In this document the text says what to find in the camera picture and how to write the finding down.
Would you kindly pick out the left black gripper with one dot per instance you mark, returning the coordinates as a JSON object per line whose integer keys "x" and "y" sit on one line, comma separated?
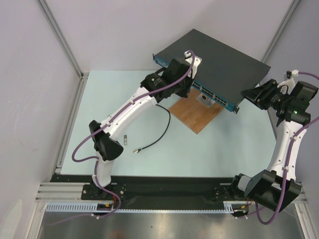
{"x": 184, "y": 92}

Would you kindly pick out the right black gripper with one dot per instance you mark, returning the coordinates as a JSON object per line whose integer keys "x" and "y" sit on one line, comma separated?
{"x": 260, "y": 93}

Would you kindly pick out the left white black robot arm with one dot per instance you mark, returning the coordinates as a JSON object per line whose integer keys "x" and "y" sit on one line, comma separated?
{"x": 177, "y": 79}

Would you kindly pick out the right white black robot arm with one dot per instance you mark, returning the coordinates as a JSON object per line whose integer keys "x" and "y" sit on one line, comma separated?
{"x": 276, "y": 187}

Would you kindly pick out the brown wooden board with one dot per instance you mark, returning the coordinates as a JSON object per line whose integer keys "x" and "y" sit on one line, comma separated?
{"x": 194, "y": 114}

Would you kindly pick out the metal switch stand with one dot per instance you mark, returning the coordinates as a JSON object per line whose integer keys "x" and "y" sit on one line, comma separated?
{"x": 205, "y": 100}

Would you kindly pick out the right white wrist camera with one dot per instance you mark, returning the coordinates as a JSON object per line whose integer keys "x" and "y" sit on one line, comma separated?
{"x": 289, "y": 83}

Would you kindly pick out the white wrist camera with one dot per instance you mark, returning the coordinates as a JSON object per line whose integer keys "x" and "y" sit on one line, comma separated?
{"x": 195, "y": 61}
{"x": 289, "y": 83}

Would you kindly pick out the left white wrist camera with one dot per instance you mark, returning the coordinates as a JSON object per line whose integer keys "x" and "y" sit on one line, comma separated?
{"x": 195, "y": 61}

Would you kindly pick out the blue black network switch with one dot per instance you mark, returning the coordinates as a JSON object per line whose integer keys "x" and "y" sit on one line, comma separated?
{"x": 223, "y": 73}

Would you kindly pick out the left aluminium frame post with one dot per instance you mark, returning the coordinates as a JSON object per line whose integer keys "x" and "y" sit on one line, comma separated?
{"x": 52, "y": 22}

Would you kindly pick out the aluminium frame post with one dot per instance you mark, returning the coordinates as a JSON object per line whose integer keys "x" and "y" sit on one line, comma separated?
{"x": 294, "y": 5}
{"x": 52, "y": 22}

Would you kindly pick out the right aluminium frame post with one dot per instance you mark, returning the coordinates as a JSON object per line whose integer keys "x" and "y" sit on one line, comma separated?
{"x": 294, "y": 5}

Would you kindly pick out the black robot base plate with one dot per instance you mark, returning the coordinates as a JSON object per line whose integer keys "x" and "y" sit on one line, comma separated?
{"x": 154, "y": 200}

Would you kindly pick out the aluminium frame rail front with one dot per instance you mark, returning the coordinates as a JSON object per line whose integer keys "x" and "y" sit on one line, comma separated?
{"x": 59, "y": 194}

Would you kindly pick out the white slotted cable duct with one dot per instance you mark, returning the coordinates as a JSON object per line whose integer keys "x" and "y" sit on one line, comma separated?
{"x": 218, "y": 207}

